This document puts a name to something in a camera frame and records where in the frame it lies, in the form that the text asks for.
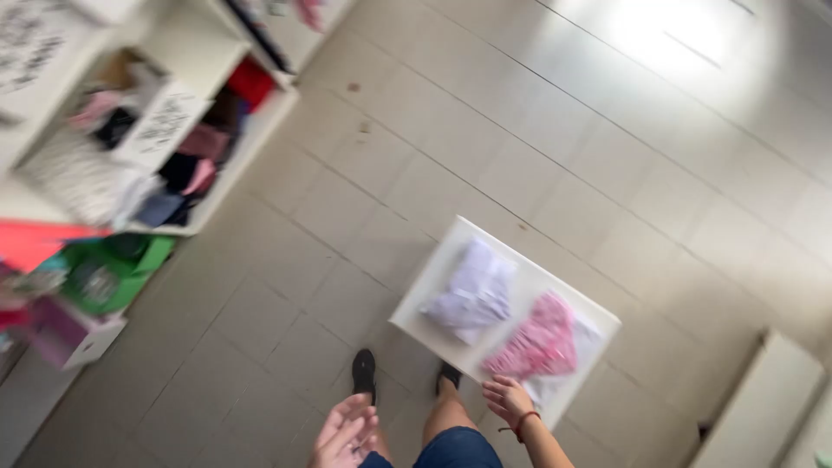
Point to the person's right hand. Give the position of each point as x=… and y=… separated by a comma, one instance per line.
x=510, y=400

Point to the person's left hand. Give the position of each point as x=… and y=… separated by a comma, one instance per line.
x=343, y=434

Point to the person's left fingers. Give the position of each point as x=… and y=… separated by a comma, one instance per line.
x=354, y=417

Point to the person's right fingers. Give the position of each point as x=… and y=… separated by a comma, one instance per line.
x=496, y=395

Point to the white rectangular tray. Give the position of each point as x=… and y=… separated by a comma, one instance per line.
x=455, y=286

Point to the person's left leg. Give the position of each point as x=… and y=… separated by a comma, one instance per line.
x=382, y=442

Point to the person's leg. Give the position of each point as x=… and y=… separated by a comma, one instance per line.
x=382, y=442
x=450, y=409

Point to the person's black left shoe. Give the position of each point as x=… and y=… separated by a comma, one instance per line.
x=364, y=370

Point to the person's black shoe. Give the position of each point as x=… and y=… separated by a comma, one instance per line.
x=364, y=370
x=449, y=375

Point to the person's right leg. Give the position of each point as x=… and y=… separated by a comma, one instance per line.
x=450, y=409

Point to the person's black right shoe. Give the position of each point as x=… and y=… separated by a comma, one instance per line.
x=449, y=375

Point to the person's blue shorts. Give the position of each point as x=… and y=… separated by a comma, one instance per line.
x=455, y=450

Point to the bagged pink patterned garment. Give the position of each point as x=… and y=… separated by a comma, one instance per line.
x=539, y=338

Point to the bagged white lilac garment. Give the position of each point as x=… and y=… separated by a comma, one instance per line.
x=473, y=292

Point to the white cabinet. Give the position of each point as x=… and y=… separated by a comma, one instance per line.
x=757, y=409

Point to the green cardboard box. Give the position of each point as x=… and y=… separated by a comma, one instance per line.
x=117, y=273

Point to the purple and white box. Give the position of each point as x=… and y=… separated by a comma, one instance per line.
x=71, y=335

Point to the red paper sheet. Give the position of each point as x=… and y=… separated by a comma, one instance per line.
x=39, y=240

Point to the white shelf with folded clothes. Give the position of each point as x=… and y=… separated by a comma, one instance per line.
x=149, y=117

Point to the white shelf unit with garments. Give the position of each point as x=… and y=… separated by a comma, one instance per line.
x=286, y=26

